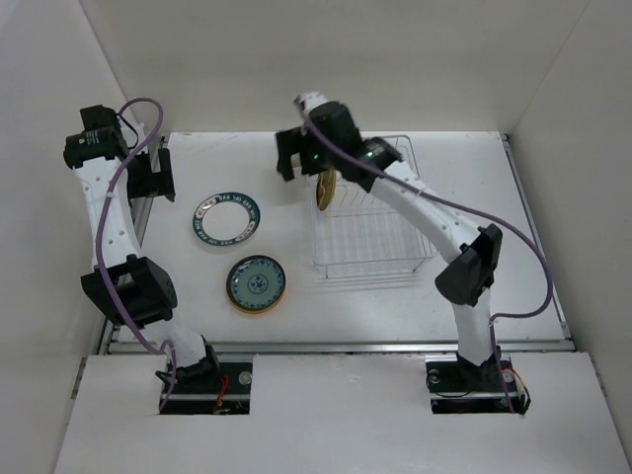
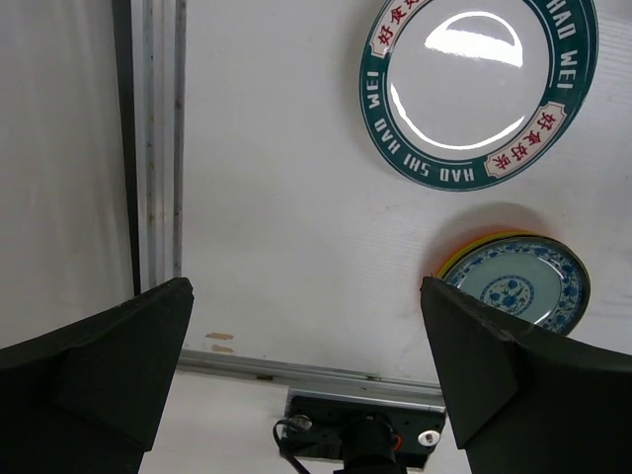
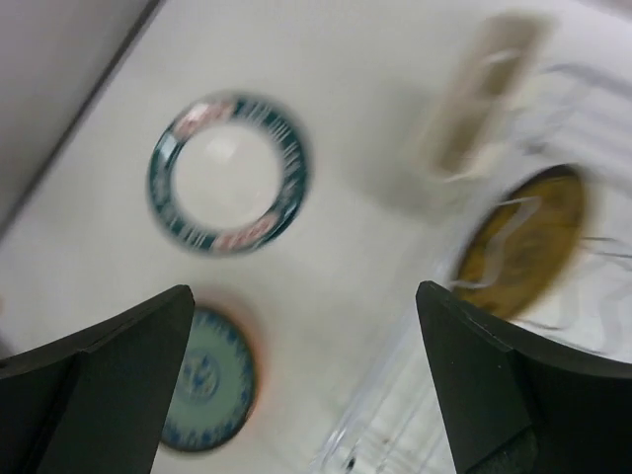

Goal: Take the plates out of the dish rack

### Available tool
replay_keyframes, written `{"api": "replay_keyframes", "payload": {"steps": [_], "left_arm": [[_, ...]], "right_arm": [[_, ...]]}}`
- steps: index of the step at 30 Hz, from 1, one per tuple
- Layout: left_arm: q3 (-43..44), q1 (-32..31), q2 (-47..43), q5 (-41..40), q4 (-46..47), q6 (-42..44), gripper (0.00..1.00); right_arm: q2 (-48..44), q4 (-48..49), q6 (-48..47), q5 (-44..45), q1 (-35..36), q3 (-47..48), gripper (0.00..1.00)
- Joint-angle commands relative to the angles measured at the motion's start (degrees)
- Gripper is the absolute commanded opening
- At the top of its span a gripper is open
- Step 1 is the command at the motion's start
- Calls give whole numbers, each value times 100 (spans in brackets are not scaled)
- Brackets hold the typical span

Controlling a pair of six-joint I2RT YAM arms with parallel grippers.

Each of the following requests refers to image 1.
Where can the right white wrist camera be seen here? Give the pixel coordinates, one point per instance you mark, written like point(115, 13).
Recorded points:
point(308, 101)

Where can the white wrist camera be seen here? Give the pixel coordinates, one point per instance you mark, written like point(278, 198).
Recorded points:
point(308, 101)
point(137, 132)

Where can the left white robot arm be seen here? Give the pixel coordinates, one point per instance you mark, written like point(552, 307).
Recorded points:
point(126, 286)

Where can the brown patterned plate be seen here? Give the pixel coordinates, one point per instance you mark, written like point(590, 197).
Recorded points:
point(255, 303)

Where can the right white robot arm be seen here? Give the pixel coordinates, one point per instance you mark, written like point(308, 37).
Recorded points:
point(329, 140)

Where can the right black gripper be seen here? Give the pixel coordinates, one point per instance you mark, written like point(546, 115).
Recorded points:
point(289, 142)

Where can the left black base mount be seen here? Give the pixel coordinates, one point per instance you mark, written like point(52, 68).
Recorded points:
point(227, 395)

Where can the white wire dish rack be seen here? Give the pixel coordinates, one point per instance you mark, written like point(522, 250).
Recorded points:
point(358, 235)

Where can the aluminium rail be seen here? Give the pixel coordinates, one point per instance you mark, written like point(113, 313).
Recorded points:
point(385, 348)

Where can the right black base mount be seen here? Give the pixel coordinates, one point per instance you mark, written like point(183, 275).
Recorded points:
point(459, 389)

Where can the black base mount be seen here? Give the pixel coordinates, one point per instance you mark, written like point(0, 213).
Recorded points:
point(227, 395)
point(459, 389)

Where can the yellow brown front plate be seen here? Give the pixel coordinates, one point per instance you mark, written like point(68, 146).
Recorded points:
point(325, 189)

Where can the dark green plate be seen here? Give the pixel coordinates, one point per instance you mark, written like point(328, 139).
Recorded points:
point(255, 275)

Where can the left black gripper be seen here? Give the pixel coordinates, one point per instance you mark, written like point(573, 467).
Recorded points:
point(149, 187)

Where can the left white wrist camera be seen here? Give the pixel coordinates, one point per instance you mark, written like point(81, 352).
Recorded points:
point(137, 132)

